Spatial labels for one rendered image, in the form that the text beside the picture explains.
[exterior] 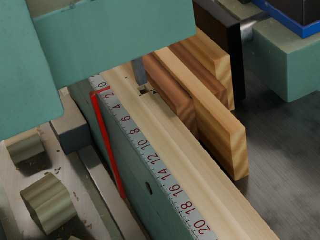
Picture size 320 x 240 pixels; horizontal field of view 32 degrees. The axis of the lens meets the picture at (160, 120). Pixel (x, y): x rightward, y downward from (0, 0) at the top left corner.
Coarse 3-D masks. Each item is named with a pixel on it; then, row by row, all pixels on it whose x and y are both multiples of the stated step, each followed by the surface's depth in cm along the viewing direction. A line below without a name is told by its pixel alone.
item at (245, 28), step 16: (192, 0) 55; (208, 0) 54; (208, 16) 53; (224, 16) 52; (256, 16) 57; (208, 32) 55; (224, 32) 51; (240, 32) 51; (224, 48) 52; (240, 48) 52; (240, 64) 53; (240, 80) 55; (240, 96) 56
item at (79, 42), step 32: (32, 0) 44; (64, 0) 43; (96, 0) 43; (128, 0) 44; (160, 0) 45; (64, 32) 43; (96, 32) 45; (128, 32) 46; (160, 32) 47; (192, 32) 49; (64, 64) 45; (96, 64) 46
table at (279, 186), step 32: (256, 96) 57; (96, 128) 63; (256, 128) 54; (288, 128) 53; (256, 160) 50; (288, 160) 50; (256, 192) 48; (288, 192) 47; (160, 224) 48; (288, 224) 45
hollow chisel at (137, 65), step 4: (132, 60) 52; (136, 60) 52; (140, 60) 52; (132, 64) 52; (136, 64) 52; (140, 64) 52; (132, 68) 53; (136, 68) 52; (140, 68) 52; (144, 68) 52; (136, 72) 52; (140, 72) 52; (144, 72) 53; (136, 76) 53; (140, 76) 53; (144, 76) 53; (136, 80) 53; (140, 80) 53; (144, 80) 53; (140, 84) 53
